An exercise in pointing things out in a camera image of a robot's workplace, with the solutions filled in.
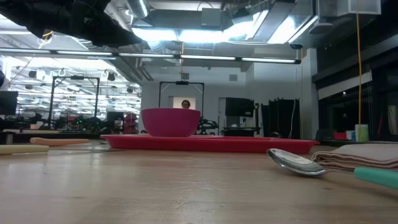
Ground green and white cup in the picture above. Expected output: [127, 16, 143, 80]
[354, 124, 370, 142]

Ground beige cloth napkin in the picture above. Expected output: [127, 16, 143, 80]
[312, 142, 398, 172]

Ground spoon with teal handle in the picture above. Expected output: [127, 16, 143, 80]
[266, 147, 398, 190]

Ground red plastic tray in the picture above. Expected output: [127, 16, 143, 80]
[99, 134, 321, 155]

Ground knife with yellow handle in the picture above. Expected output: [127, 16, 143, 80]
[0, 144, 109, 156]

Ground white ceiling box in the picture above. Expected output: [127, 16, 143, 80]
[337, 0, 382, 17]

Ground red chair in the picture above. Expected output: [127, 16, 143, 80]
[123, 112, 139, 135]

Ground tall black gantry frame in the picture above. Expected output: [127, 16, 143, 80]
[49, 75, 101, 129]

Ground yellow hanging cable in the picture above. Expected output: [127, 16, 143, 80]
[355, 12, 364, 142]

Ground fork with orange handle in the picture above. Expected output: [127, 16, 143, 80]
[30, 137, 91, 147]

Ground long LED light bar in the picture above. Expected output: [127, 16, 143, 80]
[0, 47, 302, 65]

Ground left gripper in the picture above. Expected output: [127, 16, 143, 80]
[70, 0, 144, 48]

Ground coiled yellow ceiling cable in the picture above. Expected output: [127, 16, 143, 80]
[37, 30, 55, 49]

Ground magenta plastic bowl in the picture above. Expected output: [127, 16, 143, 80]
[141, 107, 201, 138]

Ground black gantry frame with camera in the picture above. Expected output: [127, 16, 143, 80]
[159, 80, 205, 109]

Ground black curtain panels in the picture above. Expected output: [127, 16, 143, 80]
[260, 98, 301, 140]

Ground black monitor on stand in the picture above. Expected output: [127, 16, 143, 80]
[224, 97, 256, 118]

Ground round silver air duct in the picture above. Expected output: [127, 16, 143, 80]
[125, 0, 150, 19]

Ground round ceiling speaker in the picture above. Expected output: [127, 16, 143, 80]
[308, 21, 334, 35]

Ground grey ceiling box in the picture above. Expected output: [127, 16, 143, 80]
[201, 7, 223, 27]

